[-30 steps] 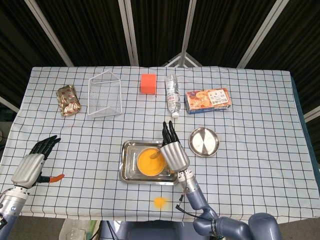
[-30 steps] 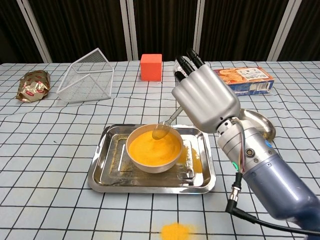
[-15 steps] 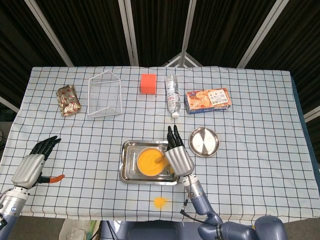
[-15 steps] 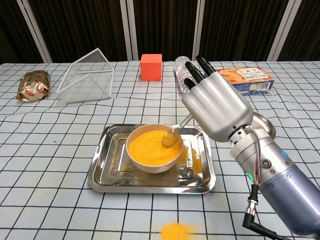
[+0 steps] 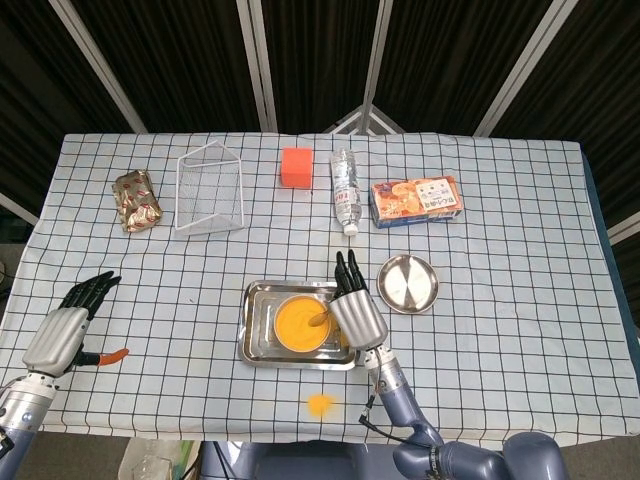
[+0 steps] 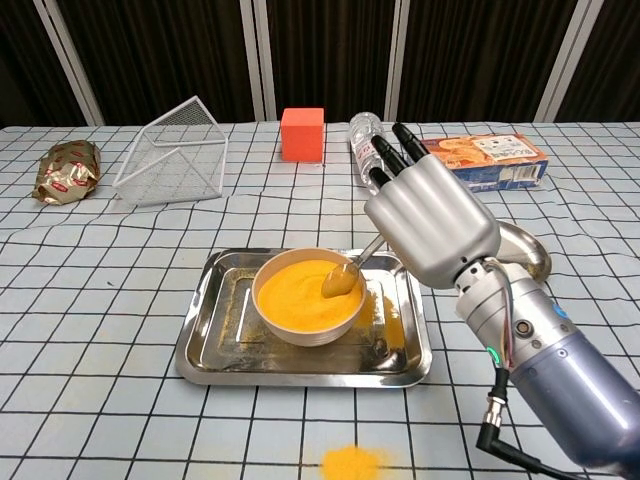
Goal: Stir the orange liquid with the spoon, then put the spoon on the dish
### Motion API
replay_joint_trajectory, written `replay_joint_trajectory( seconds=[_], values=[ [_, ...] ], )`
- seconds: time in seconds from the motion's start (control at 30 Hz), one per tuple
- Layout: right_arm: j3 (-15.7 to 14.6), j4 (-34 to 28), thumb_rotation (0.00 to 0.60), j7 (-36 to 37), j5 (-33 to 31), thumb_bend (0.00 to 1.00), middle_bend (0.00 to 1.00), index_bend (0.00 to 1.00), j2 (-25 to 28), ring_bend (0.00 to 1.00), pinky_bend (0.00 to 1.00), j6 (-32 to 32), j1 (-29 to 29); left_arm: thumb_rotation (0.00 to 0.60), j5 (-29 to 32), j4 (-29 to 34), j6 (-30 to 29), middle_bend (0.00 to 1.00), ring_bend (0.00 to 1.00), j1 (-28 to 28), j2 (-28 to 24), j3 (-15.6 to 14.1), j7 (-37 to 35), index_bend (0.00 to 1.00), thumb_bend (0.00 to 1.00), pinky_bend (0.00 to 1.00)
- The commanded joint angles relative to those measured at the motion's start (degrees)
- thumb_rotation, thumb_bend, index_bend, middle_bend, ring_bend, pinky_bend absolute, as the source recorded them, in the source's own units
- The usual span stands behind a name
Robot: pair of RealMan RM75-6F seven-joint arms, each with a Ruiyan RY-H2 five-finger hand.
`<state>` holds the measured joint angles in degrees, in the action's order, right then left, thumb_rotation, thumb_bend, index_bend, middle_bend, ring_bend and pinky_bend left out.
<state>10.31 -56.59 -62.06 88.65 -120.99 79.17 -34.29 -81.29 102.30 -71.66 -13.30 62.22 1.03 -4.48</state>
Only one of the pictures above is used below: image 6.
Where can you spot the gold foil snack bag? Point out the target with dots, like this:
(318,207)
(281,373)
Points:
(65,172)

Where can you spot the orange and blue cardboard box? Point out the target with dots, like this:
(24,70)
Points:
(500,160)

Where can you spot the white round bowl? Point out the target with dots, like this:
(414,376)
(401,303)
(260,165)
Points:
(310,338)

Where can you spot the clear plastic water bottle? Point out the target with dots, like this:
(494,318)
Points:
(362,135)

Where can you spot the checked light blue tablecloth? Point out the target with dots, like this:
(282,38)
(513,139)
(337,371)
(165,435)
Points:
(100,300)

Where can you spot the orange foam cube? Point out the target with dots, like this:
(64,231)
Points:
(302,137)

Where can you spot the rectangular stainless steel tray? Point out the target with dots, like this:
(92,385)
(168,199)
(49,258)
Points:
(300,377)

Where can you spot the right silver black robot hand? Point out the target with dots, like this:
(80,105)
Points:
(435,225)

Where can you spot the round stainless steel plate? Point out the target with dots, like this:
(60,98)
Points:
(530,252)

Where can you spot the metal spoon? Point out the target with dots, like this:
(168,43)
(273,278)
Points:
(340,282)

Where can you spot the yellow powder pile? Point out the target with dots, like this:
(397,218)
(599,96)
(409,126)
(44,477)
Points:
(350,465)

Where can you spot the orange-yellow liquid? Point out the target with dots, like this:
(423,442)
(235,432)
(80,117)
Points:
(290,300)

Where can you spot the black folding partition screen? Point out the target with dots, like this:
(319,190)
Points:
(150,50)

